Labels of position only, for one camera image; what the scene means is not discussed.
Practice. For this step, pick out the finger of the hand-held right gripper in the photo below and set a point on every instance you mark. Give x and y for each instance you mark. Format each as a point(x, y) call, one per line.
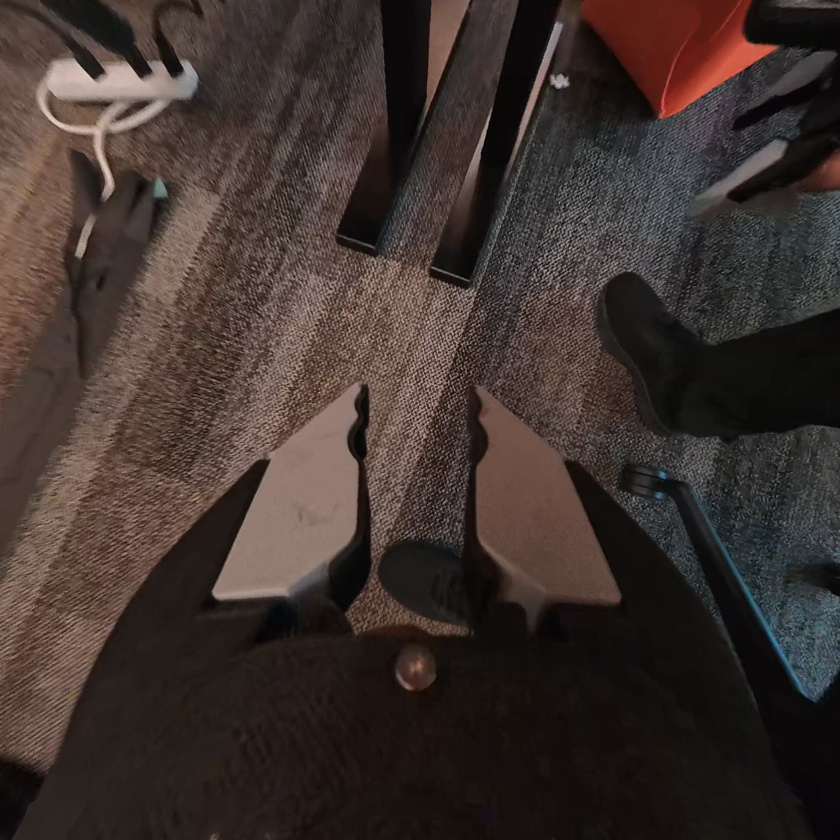
point(804, 75)
point(748, 174)

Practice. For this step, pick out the small white scrap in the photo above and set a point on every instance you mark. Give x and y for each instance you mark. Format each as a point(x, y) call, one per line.
point(559, 80)

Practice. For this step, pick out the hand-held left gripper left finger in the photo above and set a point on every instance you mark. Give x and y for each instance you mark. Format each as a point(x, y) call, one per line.
point(295, 518)

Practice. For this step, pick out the orange box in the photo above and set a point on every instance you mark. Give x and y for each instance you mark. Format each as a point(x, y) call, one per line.
point(676, 52)

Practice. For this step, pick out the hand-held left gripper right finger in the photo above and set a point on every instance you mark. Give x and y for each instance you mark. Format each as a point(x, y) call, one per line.
point(538, 525)

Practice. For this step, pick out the white power strip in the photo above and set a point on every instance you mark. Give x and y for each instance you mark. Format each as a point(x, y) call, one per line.
point(118, 82)

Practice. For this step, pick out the black office chair base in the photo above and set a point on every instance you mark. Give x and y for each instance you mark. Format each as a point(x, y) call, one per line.
point(722, 564)

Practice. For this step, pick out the black metal table leg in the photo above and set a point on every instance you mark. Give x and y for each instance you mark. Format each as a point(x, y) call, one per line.
point(499, 131)
point(394, 131)

